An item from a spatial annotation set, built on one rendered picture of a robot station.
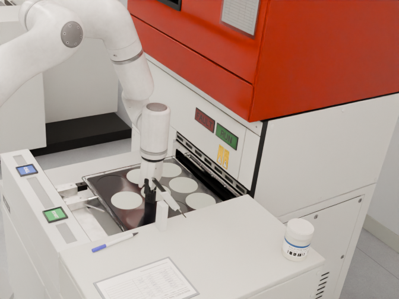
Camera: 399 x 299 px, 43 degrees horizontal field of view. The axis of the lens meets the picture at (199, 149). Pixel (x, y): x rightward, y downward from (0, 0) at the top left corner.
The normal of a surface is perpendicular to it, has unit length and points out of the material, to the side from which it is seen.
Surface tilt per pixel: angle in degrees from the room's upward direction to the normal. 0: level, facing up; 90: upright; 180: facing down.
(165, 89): 90
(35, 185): 0
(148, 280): 0
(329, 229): 90
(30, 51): 97
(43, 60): 115
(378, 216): 90
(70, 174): 0
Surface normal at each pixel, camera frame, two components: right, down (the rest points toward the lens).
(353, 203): 0.55, 0.45
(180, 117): -0.83, 0.19
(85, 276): 0.11, -0.87
